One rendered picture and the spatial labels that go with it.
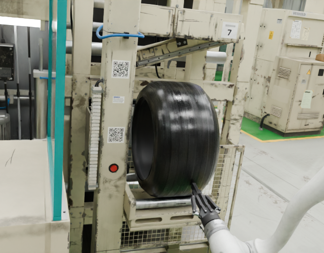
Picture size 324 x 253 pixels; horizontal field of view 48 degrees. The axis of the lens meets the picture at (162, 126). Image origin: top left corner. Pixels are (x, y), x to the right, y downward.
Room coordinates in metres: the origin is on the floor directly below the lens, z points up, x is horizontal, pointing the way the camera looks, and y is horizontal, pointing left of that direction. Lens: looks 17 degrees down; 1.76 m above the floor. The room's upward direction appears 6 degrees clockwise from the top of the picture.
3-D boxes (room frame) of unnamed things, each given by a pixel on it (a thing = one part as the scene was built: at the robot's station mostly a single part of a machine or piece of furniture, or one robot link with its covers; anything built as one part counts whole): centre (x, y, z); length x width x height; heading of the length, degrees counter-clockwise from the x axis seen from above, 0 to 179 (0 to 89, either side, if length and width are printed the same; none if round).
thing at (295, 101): (6.19, -2.27, 0.62); 0.91 x 0.58 x 1.25; 118
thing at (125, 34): (1.59, 0.22, 1.66); 0.19 x 0.19 x 0.06; 20
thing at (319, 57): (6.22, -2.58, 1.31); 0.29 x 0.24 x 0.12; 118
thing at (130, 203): (1.63, 0.15, 0.90); 0.40 x 0.03 x 0.10; 20
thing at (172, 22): (2.01, -0.03, 1.71); 0.61 x 0.25 x 0.15; 110
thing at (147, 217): (1.56, -0.06, 0.83); 0.36 x 0.09 x 0.06; 110
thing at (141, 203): (1.56, -0.07, 0.90); 0.35 x 0.05 x 0.05; 110
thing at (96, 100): (1.53, 0.29, 1.19); 0.05 x 0.04 x 0.48; 20
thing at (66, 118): (2.33, 0.65, 0.61); 0.33 x 0.06 x 0.86; 20
